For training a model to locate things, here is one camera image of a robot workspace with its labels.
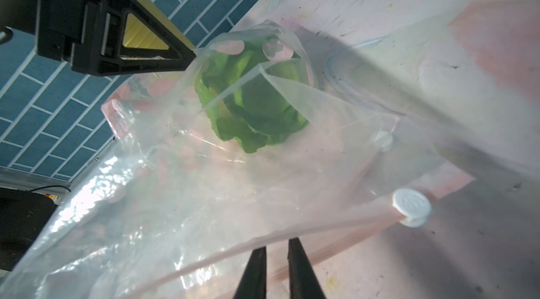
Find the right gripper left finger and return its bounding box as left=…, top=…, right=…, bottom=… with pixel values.
left=233, top=247, right=267, bottom=299

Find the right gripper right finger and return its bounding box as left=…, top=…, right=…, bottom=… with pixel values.
left=288, top=238, right=326, bottom=299

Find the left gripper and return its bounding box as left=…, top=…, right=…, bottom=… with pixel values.
left=36, top=0, right=195, bottom=77

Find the zip-top bag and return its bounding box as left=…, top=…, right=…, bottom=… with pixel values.
left=324, top=0, right=539, bottom=177
left=1, top=21, right=472, bottom=298

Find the chinese cabbage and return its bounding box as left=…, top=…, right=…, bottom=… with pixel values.
left=195, top=37, right=309, bottom=154

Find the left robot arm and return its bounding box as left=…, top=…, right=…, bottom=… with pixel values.
left=1, top=0, right=195, bottom=77

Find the yellow pen cup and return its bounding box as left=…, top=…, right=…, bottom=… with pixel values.
left=121, top=0, right=197, bottom=51

